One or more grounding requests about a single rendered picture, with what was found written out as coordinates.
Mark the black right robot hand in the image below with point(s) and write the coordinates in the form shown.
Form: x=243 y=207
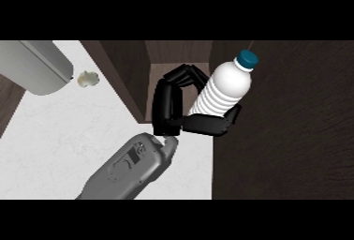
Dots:
x=163 y=103

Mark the white water bottle blue cap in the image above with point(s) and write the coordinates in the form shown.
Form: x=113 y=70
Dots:
x=226 y=87

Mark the dark wooden cabinet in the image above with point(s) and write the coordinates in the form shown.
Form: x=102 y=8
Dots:
x=138 y=72

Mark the dark wooden cabinet door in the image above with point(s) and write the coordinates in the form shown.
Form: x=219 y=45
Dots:
x=285 y=125

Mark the small cream garlic bulb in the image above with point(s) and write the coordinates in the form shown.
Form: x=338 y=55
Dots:
x=88 y=78

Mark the pale grey appliance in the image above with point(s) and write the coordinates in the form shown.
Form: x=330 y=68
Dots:
x=35 y=67

